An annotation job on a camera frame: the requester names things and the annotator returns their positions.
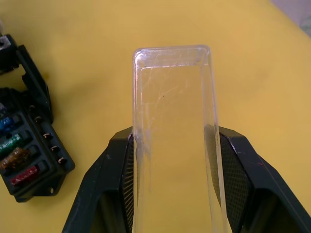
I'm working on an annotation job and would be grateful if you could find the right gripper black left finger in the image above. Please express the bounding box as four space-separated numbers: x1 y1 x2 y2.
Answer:
60 128 136 233

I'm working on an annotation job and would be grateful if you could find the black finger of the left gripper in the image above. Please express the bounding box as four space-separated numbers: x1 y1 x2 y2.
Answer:
16 45 53 123

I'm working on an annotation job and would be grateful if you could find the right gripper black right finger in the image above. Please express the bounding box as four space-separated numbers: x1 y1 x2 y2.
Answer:
204 124 311 233

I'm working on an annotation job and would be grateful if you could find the black fuse box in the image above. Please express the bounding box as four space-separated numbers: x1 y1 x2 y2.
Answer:
0 87 76 203

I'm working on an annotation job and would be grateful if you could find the green blade fuse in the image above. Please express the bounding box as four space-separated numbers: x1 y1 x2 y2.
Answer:
0 134 22 152

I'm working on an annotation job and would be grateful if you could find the brown blade fuse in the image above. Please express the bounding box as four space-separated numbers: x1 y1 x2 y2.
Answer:
0 148 32 170

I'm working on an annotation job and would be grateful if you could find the red blade fuse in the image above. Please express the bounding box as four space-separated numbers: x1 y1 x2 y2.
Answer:
10 166 40 186

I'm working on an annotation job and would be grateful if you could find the clear plastic fuse box cover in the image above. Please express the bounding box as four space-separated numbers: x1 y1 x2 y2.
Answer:
131 44 231 233

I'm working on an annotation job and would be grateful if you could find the blue blade fuse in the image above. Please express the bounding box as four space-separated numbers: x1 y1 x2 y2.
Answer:
0 117 12 133

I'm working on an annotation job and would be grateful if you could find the yellow foam mat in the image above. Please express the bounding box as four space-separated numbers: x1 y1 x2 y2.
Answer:
0 0 311 233

